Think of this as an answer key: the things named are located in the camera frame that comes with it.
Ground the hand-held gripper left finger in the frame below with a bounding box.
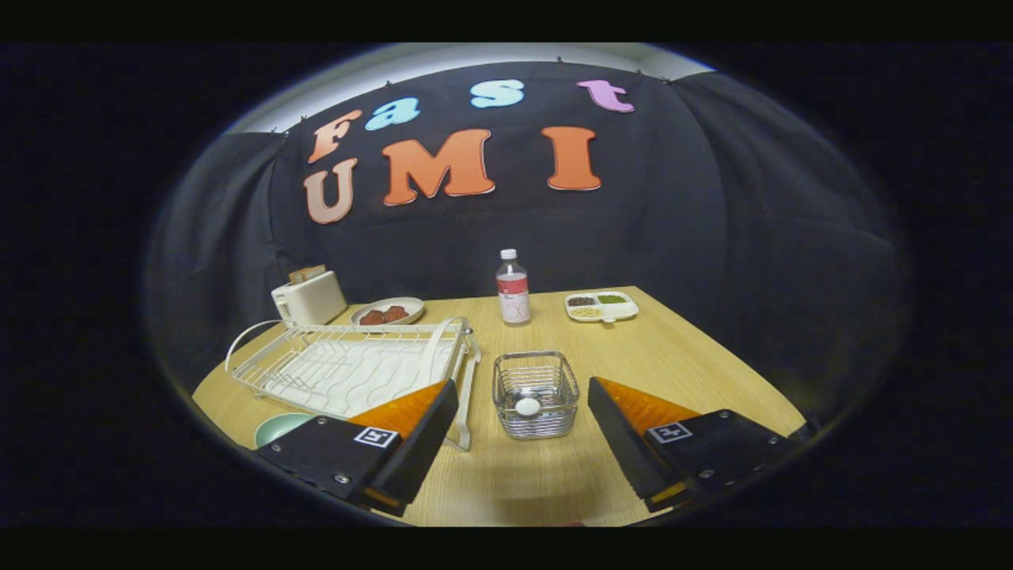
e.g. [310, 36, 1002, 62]
[253, 378, 461, 517]

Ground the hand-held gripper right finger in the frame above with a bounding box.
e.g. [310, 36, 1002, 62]
[587, 377, 802, 514]

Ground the metal wire basket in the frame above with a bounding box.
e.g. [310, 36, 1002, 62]
[491, 351, 581, 440]

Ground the white dish rack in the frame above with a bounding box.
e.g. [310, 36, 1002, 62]
[225, 317, 482, 452]

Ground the light green plate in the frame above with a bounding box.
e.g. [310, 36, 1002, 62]
[253, 412, 316, 450]

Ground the white divided dish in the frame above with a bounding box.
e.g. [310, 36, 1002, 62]
[564, 291, 639, 324]

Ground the white plate with meat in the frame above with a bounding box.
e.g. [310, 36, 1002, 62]
[350, 297, 426, 326]

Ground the clear bottle with red label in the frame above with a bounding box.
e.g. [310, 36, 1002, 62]
[495, 249, 532, 326]

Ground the white toaster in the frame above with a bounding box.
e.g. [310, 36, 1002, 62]
[271, 270, 349, 327]

